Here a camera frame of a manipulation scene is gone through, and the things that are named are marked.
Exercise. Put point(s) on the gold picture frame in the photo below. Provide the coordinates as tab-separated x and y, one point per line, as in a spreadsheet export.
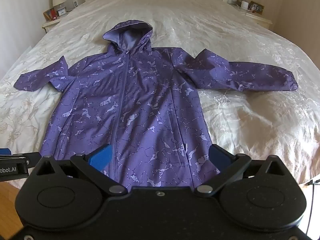
257	8

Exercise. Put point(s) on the red picture frame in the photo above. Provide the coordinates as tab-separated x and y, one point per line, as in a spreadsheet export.
50	14

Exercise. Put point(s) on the white cylindrical device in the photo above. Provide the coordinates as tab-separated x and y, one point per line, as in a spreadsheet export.
244	5

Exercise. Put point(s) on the bed with cream bedspread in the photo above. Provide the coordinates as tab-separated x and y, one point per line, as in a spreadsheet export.
225	42

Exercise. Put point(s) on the cream nightstand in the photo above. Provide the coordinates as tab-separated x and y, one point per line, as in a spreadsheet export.
260	20
50	25

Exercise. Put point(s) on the purple patterned hooded jacket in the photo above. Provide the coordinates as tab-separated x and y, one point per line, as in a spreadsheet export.
140	92

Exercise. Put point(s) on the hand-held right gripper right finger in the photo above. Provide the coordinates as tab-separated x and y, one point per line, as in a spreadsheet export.
220	158

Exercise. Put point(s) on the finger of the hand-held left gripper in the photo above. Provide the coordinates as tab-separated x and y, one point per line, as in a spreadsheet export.
5	152
33	158

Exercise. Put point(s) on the small table clock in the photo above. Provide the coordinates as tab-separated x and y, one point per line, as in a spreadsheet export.
61	12

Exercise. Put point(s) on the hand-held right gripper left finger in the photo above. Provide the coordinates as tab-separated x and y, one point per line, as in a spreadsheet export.
101	158

